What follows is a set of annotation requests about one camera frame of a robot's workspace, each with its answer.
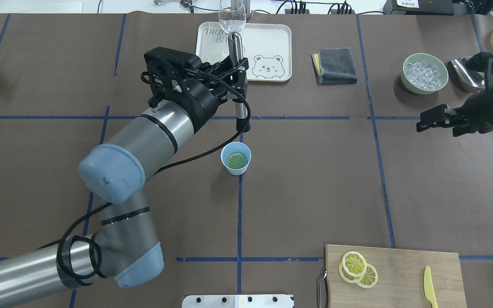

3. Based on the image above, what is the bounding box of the wooden cutting board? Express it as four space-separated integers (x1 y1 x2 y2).
317 244 467 308

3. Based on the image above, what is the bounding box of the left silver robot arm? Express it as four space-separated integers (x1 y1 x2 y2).
0 47 251 308

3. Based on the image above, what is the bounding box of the steel muddler black tip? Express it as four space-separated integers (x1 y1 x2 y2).
228 33 251 133

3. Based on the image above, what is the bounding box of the wine glass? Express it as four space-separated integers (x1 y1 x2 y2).
218 0 247 56

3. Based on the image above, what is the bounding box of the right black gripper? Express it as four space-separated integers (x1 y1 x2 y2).
416 51 493 137

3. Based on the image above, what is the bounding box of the yellow plastic knife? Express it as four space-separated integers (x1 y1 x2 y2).
423 266 438 308

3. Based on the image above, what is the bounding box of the lemon slice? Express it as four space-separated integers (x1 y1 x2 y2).
226 152 249 170
341 250 367 277

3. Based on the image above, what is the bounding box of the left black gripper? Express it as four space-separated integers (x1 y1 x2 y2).
141 47 249 133

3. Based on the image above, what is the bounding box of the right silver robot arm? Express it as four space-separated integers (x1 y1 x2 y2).
416 51 493 137

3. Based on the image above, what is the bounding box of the grey folded cloth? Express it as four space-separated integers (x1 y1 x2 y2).
311 47 358 85

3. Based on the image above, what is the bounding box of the beige bear tray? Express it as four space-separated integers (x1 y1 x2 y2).
196 22 292 82

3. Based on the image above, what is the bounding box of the green bowl with ice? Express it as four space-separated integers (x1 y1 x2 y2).
401 53 449 95

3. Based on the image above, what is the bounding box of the light blue cup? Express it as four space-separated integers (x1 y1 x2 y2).
220 142 252 176

